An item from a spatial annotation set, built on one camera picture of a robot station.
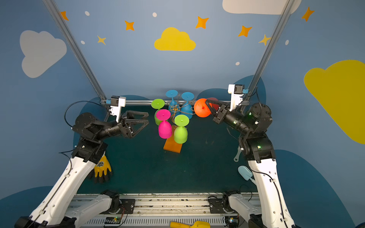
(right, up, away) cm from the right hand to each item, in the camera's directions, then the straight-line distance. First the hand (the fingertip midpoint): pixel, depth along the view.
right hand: (208, 101), depth 54 cm
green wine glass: (-24, +2, +23) cm, 33 cm away
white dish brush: (+29, -28, +42) cm, 58 cm away
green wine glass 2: (-11, -14, +21) cm, 28 cm away
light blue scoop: (+29, -41, +32) cm, 59 cm away
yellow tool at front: (-3, -58, +14) cm, 60 cm away
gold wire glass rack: (-15, -7, +16) cm, 23 cm away
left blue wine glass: (-15, 0, +24) cm, 29 cm away
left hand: (-23, -6, 0) cm, 24 cm away
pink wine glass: (-20, -12, +24) cm, 33 cm away
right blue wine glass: (-8, 0, +32) cm, 33 cm away
